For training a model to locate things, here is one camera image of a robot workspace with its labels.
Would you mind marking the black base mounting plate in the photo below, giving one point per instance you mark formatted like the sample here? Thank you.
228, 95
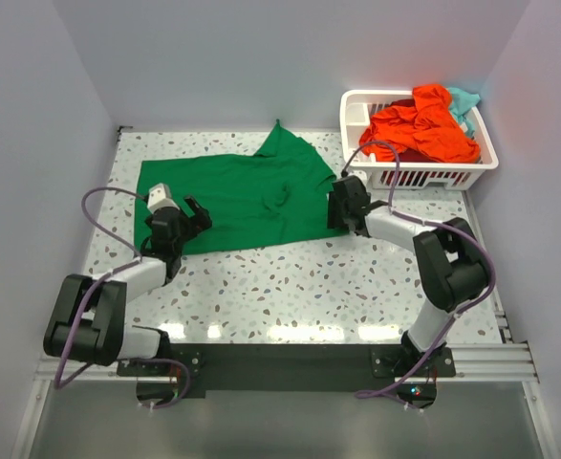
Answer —
366, 370

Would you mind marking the aluminium frame rail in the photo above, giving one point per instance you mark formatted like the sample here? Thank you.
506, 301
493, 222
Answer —
508, 362

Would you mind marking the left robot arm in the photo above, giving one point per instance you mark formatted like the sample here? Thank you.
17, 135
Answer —
88, 320

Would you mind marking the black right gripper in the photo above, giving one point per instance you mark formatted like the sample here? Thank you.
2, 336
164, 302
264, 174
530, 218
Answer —
334, 219

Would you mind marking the teal t-shirt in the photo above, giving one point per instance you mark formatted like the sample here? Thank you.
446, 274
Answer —
462, 102

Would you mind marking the white plastic basket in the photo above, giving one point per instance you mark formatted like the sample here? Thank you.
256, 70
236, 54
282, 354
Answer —
355, 112

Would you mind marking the green t-shirt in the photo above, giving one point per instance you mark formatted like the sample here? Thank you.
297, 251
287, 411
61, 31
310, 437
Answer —
278, 195

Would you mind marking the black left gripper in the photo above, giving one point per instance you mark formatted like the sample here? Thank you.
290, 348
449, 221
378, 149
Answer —
196, 223

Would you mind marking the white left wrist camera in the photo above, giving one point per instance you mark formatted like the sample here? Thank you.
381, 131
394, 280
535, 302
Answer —
158, 197

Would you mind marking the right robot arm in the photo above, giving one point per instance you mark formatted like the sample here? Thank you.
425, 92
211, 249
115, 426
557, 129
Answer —
453, 267

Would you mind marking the orange t-shirt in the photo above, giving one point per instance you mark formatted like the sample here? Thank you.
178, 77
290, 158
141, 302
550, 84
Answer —
423, 124

